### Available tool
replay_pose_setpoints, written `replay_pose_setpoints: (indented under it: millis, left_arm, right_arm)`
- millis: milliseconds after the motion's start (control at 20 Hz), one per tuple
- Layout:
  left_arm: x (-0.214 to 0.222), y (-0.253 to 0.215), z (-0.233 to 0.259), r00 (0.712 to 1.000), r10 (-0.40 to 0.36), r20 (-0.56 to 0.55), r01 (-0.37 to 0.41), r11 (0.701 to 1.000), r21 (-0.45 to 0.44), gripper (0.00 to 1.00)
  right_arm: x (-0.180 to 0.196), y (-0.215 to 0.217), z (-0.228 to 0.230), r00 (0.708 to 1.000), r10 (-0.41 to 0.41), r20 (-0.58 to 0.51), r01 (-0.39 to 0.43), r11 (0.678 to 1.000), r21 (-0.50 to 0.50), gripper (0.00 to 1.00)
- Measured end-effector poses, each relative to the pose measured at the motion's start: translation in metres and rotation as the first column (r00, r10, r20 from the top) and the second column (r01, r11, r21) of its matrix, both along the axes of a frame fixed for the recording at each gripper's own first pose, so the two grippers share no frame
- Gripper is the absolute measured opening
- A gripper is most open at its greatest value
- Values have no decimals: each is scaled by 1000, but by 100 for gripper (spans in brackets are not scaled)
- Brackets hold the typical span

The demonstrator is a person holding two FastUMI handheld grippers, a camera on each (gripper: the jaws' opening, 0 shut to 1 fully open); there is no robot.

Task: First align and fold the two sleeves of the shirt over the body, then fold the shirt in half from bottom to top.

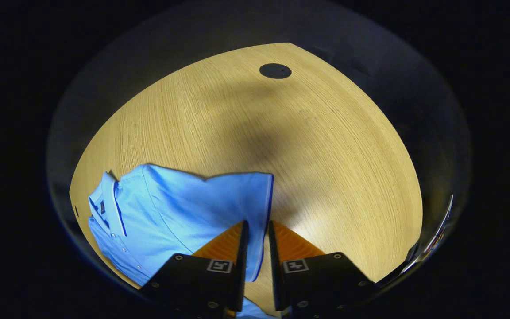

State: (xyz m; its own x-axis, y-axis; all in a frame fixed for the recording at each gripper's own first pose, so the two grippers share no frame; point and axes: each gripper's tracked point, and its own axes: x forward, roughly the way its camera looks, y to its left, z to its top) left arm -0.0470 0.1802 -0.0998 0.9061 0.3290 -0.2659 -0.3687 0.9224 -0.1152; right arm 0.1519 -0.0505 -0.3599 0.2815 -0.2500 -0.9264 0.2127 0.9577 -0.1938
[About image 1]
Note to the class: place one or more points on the light blue T-shirt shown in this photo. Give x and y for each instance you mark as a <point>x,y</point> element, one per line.
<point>171,208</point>

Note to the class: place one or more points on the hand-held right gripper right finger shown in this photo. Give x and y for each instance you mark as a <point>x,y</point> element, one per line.
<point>276,266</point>

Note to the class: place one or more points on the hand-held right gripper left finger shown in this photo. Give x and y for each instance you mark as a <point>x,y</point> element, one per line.
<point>241,266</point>

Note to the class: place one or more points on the black round grommet cap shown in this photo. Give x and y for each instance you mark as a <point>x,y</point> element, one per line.
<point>275,71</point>

